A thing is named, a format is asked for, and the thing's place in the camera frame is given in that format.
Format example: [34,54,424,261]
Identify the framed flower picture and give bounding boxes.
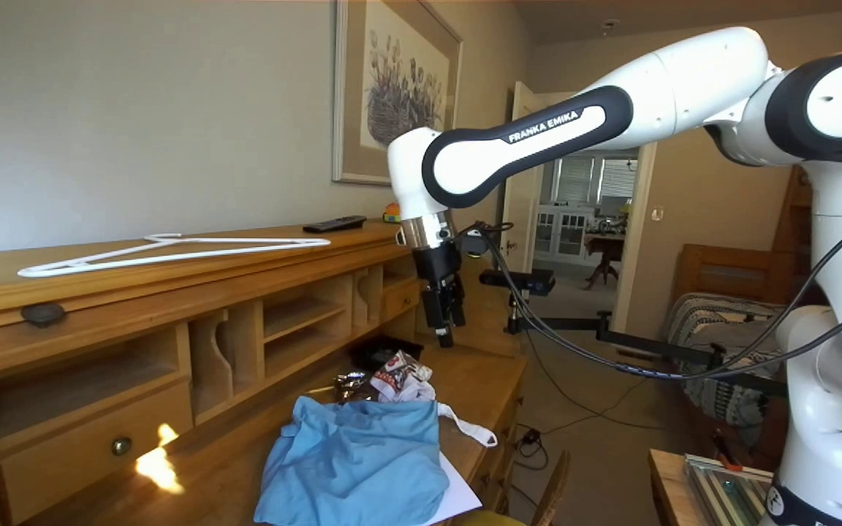
[331,0,464,194]

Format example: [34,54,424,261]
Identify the blue towel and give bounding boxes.
[250,391,452,526]

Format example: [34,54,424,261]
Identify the shiny silver metal items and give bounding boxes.
[328,365,376,404]

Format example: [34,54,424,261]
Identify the white plastic clothes hanger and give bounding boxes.
[14,232,334,284]

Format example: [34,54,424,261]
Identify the white paper sheet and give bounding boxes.
[424,447,489,526]

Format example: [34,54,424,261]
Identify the black camera tripod boom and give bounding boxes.
[477,267,793,397]

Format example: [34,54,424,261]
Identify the black floor cable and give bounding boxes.
[511,327,657,461]

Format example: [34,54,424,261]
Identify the stack of books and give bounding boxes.
[680,451,780,526]

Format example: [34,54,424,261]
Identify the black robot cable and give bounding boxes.
[455,200,842,385]

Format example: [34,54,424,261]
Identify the black remote control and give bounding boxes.
[300,213,367,238]

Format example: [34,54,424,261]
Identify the patterned grey bedding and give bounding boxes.
[663,289,794,447]

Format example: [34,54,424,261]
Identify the wooden chair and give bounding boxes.
[452,447,572,526]

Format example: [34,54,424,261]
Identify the dark distant chair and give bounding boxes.
[581,232,630,292]

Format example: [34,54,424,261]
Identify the small dark oval object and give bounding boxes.
[18,300,71,330]

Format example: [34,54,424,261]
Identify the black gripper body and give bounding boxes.
[408,239,468,334]

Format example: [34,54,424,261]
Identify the white door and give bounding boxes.
[494,78,553,277]

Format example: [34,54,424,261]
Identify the wooden desk with cubbies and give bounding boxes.
[0,219,528,526]

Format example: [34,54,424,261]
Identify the wooden bunk bed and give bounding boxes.
[671,160,819,308]

